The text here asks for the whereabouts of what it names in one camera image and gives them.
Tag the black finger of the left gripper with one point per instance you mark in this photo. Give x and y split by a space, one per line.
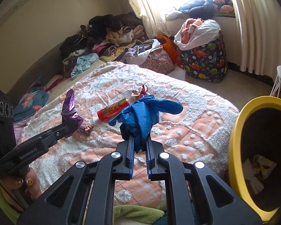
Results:
65 129

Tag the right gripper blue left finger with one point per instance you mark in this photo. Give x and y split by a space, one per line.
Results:
125 168

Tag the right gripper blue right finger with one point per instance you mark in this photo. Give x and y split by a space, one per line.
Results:
155 171

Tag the purple snack wrapper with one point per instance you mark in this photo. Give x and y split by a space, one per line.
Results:
69 111

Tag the yellow rimmed trash bin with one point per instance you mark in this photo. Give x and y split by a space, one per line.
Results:
254 156

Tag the left hand painted nails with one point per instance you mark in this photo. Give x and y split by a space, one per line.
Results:
9 184

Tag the floral pillow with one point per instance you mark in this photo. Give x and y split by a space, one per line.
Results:
31 102

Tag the red candy tube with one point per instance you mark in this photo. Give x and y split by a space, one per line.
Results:
113 109

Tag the peach white bed blanket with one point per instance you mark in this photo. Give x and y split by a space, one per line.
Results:
201 132

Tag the red pink candy wrapper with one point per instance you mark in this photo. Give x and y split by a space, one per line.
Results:
139 93

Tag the floral pink bag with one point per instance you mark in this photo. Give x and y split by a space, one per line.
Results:
159 61

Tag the pile of clothes on bed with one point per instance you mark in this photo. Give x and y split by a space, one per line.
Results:
109 38

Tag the dinosaur print laundry basket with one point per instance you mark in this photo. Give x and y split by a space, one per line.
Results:
207 62

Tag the orange bag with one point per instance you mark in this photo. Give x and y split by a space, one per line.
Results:
167 44

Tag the white plastic bag with clothes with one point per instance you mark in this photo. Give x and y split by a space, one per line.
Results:
196 32

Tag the cream curtain left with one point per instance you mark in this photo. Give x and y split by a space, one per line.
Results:
151 12

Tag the cream curtain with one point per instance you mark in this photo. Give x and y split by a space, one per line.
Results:
259 26
151 12

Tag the clothes on window sill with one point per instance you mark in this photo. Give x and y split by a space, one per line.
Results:
204 9

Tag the cream curtain right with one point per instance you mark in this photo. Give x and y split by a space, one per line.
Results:
259 26

